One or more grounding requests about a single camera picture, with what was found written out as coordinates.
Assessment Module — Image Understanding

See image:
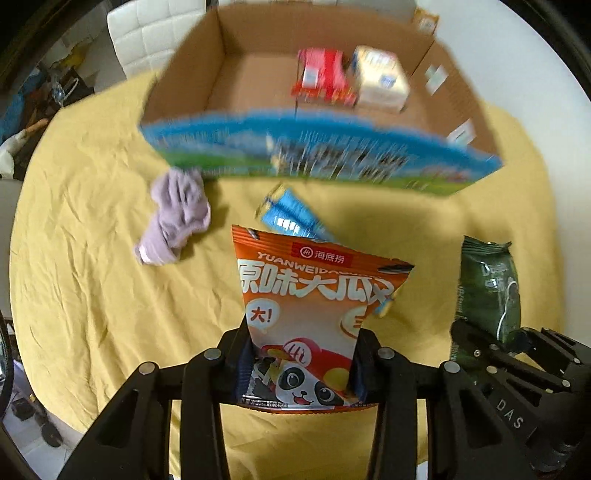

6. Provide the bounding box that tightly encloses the blue printed cardboard box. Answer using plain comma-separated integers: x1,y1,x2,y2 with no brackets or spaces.
139,2,502,195

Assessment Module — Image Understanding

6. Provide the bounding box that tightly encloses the purple cloth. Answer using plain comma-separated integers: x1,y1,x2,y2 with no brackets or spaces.
134,168,211,266

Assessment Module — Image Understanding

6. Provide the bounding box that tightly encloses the blue snack packet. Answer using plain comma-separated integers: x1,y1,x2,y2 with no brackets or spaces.
256,183,335,243

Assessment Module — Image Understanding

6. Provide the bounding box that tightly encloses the green snack bag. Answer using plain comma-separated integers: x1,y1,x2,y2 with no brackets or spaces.
451,236,526,371

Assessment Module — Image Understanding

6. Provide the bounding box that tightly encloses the white padded chair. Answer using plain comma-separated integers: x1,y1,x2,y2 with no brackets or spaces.
107,0,207,79

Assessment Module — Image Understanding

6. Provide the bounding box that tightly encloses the yellow tablecloth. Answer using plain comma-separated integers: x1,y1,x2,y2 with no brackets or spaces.
10,74,564,432

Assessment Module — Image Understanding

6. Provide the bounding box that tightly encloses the orange panda snack bag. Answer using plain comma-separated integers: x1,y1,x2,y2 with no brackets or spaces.
231,226,413,412

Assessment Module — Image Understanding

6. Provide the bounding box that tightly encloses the red snack packet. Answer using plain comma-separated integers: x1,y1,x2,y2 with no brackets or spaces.
290,48,356,107

